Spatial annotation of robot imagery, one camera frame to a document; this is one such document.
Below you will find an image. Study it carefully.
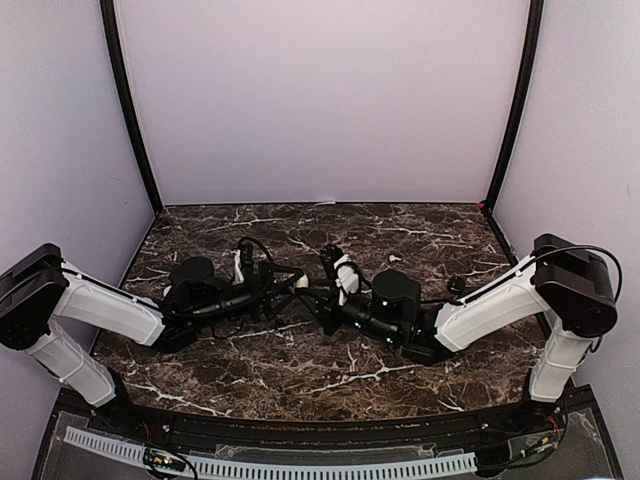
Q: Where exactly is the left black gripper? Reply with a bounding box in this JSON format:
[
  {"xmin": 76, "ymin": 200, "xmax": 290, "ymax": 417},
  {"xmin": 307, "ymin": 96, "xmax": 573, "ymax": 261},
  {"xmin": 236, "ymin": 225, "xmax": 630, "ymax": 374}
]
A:
[{"xmin": 191, "ymin": 261, "xmax": 304, "ymax": 330}]

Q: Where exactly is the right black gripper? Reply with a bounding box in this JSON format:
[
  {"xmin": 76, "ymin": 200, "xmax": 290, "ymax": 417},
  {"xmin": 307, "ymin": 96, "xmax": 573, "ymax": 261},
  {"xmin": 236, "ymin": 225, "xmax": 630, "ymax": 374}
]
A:
[{"xmin": 295, "ymin": 279, "xmax": 402, "ymax": 347}]

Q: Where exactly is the small white charging case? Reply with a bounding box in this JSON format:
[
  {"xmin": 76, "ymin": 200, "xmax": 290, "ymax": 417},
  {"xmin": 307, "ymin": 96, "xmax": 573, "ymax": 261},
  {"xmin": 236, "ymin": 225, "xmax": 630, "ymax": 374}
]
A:
[{"xmin": 295, "ymin": 276, "xmax": 310, "ymax": 289}]

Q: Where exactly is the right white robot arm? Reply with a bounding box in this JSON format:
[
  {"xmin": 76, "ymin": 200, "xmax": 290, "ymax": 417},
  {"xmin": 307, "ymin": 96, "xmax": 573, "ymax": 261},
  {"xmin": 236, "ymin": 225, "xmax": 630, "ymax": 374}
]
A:
[{"xmin": 294, "ymin": 234, "xmax": 622, "ymax": 434}]

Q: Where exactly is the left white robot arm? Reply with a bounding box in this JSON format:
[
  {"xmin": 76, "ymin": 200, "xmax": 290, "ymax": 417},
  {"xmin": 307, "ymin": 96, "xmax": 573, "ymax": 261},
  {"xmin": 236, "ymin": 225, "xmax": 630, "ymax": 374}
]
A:
[{"xmin": 1, "ymin": 242, "xmax": 309, "ymax": 436}]

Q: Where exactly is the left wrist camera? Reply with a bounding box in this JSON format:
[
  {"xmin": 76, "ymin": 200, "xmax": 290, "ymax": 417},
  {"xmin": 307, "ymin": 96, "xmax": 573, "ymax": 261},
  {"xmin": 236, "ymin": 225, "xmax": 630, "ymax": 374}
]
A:
[{"xmin": 233, "ymin": 237, "xmax": 259, "ymax": 289}]

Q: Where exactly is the black front rail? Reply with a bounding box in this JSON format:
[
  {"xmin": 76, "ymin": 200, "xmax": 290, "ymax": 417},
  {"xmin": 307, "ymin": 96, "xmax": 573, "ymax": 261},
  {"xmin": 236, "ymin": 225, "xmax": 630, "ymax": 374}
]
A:
[{"xmin": 84, "ymin": 399, "xmax": 566, "ymax": 454}]

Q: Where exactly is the white slotted cable duct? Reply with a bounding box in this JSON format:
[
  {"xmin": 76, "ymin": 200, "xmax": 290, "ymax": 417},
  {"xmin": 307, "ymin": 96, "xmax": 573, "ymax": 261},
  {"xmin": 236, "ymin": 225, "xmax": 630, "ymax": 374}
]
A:
[{"xmin": 63, "ymin": 427, "xmax": 477, "ymax": 479}]

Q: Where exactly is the right black frame post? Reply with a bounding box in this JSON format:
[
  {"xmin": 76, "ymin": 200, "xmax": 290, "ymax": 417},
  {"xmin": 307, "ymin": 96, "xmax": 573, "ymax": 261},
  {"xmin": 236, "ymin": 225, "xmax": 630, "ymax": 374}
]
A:
[{"xmin": 482, "ymin": 0, "xmax": 545, "ymax": 216}]

